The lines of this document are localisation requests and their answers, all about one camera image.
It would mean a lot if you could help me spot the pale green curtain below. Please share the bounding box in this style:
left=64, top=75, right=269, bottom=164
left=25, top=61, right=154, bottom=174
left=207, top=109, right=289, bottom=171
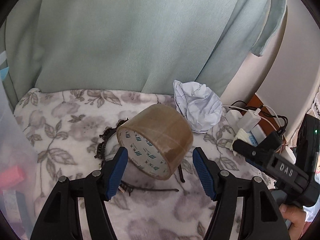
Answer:
left=0, top=0, right=288, bottom=105

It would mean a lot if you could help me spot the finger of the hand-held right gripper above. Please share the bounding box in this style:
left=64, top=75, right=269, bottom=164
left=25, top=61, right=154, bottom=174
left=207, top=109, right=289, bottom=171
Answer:
left=231, top=139, right=270, bottom=167
left=259, top=131, right=285, bottom=152

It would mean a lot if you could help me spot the white cable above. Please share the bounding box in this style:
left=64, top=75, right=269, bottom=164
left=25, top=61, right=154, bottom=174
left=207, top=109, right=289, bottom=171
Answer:
left=221, top=104, right=282, bottom=130

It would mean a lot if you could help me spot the translucent plastic storage box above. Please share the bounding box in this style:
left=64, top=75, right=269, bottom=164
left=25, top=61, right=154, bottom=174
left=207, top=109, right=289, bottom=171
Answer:
left=0, top=51, right=39, bottom=240

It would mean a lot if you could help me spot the black rhinestone headband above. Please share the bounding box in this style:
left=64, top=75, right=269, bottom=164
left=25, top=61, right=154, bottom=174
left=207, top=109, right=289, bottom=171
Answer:
left=94, top=119, right=185, bottom=197

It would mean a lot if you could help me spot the large white charger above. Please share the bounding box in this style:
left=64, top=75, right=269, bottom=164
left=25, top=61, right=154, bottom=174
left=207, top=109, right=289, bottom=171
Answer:
left=241, top=109, right=261, bottom=130

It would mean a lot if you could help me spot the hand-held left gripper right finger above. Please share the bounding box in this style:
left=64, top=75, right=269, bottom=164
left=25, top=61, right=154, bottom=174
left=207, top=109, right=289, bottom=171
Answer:
left=192, top=147, right=290, bottom=240

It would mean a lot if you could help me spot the small white adapter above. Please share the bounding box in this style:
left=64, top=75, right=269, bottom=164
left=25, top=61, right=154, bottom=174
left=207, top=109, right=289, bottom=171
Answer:
left=226, top=110, right=243, bottom=128

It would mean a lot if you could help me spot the person's right hand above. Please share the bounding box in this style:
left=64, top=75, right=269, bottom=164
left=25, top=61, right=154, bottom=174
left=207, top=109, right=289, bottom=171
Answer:
left=279, top=203, right=309, bottom=238

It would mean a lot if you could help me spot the brown packing tape roll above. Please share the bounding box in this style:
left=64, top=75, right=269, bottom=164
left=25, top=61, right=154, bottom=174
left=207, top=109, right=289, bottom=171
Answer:
left=116, top=104, right=194, bottom=180

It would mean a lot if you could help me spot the white cylinder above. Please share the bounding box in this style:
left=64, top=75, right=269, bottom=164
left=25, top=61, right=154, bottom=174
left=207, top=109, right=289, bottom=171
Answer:
left=284, top=146, right=297, bottom=164

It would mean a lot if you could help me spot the grey floral blanket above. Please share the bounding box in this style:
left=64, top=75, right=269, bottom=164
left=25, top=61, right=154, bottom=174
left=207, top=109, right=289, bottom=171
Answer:
left=14, top=88, right=290, bottom=240

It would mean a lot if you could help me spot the cream plastic clip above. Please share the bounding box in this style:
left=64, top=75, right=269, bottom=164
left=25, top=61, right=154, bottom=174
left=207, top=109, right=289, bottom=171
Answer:
left=226, top=129, right=248, bottom=152

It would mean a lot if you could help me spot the white plug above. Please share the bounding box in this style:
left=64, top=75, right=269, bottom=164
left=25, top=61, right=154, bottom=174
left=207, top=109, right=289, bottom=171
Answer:
left=251, top=126, right=267, bottom=140

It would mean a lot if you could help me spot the crumpled white paper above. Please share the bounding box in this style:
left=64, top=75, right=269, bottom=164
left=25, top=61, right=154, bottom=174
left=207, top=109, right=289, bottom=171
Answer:
left=173, top=80, right=223, bottom=134

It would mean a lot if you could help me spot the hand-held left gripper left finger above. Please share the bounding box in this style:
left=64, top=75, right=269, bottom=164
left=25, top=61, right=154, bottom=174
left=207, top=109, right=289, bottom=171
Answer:
left=30, top=146, right=129, bottom=240

